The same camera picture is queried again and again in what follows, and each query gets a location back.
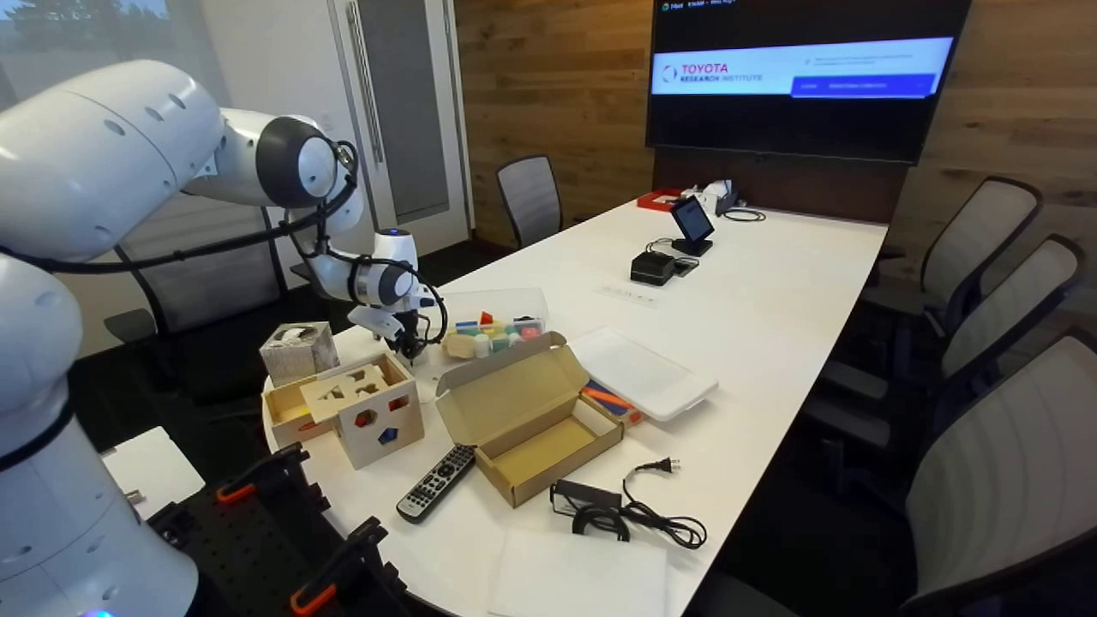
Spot wide grey mesh office chair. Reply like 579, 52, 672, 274
98, 195, 335, 353

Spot black clamp with orange handle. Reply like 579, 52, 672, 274
214, 437, 317, 514
285, 514, 394, 617

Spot orange and blue flat box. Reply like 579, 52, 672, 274
579, 384, 646, 429

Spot grey desk phone with cable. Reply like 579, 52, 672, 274
688, 174, 769, 227

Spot black power adapter with cable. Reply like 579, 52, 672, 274
544, 454, 714, 556

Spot brown cardboard box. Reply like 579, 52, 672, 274
433, 330, 631, 510

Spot white door with frosted glass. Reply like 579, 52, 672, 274
329, 0, 477, 265

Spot white wall whiteboard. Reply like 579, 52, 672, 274
0, 0, 230, 116

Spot small black tablet on stand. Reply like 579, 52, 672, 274
666, 190, 720, 259

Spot small grey office chair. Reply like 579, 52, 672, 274
494, 153, 565, 250

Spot black remote control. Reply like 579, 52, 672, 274
391, 441, 480, 528

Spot wall mounted TV screen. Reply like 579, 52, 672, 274
646, 0, 974, 169

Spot white rectangular plastic tray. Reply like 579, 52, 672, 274
571, 330, 720, 426

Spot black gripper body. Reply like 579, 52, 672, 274
385, 306, 433, 361

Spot white flat board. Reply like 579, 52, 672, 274
98, 422, 209, 525

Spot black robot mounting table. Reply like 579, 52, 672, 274
145, 441, 455, 617

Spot small black box device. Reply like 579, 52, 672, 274
629, 245, 679, 289

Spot small red object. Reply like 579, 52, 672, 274
633, 184, 687, 217

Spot wooden shape sorter box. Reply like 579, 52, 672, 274
261, 349, 430, 474

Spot white napkin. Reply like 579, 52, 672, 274
332, 322, 405, 369

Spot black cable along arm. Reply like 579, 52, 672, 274
0, 132, 454, 353

